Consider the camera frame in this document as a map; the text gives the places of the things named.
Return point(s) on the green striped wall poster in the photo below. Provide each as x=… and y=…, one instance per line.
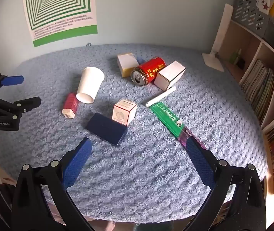
x=55, y=4

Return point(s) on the white box with yellow base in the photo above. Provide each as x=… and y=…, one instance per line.
x=126, y=61

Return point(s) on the wooden bookshelf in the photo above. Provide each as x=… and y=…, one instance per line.
x=250, y=53

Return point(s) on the red drink can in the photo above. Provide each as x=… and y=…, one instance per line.
x=151, y=69

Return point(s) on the white stick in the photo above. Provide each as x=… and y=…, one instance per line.
x=161, y=96

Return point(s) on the green toothpaste box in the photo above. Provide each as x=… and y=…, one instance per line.
x=168, y=116

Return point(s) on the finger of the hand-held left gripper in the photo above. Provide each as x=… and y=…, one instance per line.
x=13, y=80
x=28, y=102

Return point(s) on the small red box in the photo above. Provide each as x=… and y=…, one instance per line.
x=70, y=102

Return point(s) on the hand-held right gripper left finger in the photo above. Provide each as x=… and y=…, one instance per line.
x=76, y=163

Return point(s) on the white desk lamp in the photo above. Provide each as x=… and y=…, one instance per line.
x=225, y=28

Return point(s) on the row of thin books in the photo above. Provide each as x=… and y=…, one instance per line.
x=259, y=86

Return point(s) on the grey perforated file holder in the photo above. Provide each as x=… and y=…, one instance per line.
x=247, y=4

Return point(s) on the white pink cube box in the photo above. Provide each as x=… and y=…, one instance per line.
x=122, y=113

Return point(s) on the white paper cup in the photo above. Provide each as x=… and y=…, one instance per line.
x=90, y=81

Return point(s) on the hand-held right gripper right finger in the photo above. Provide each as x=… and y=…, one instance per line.
x=199, y=161

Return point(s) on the blue textured blanket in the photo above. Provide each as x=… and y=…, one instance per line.
x=139, y=173

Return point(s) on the plain white cardboard box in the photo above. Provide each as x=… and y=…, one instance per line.
x=170, y=75

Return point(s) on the dark blue box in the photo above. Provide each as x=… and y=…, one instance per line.
x=105, y=128

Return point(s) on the small green bottle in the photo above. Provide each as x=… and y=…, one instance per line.
x=235, y=56

